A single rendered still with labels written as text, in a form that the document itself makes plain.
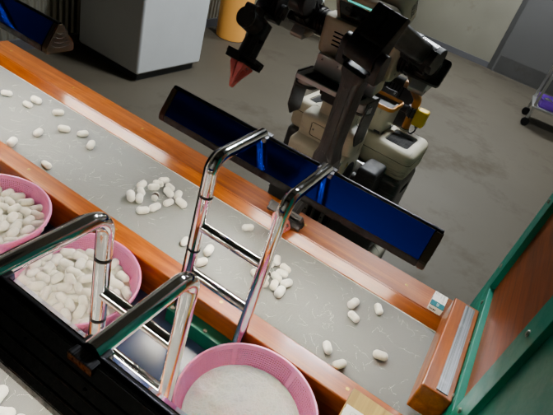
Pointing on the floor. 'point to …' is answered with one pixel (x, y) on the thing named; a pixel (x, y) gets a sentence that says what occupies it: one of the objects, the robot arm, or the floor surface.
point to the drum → (228, 14)
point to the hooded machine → (144, 34)
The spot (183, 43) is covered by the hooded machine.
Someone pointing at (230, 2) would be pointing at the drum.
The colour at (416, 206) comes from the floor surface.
